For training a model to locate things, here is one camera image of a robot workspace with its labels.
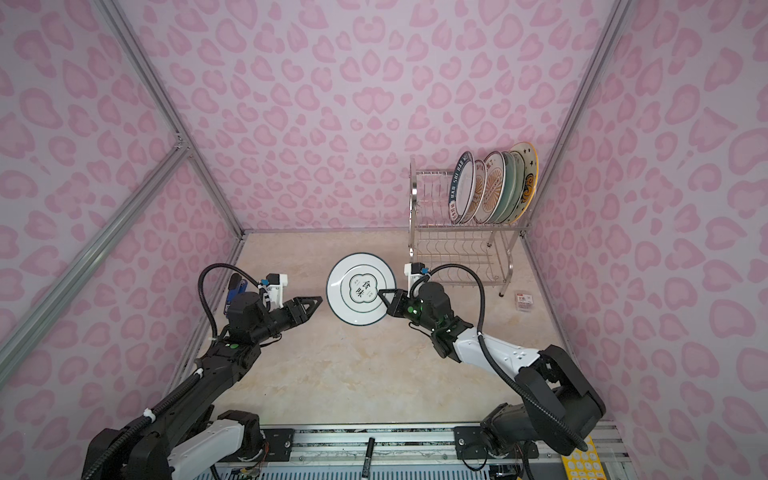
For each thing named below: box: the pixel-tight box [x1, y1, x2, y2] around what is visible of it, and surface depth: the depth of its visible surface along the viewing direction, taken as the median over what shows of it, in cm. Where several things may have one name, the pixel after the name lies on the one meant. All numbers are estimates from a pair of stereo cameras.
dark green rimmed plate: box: [449, 151, 476, 225], surface depth 89 cm
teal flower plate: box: [492, 151, 526, 224], surface depth 75 cm
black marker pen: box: [362, 437, 375, 478], surface depth 73 cm
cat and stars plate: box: [503, 142, 539, 225], surface depth 76 cm
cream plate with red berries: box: [510, 143, 535, 225], surface depth 77 cm
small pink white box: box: [516, 293, 533, 312], surface depth 100 cm
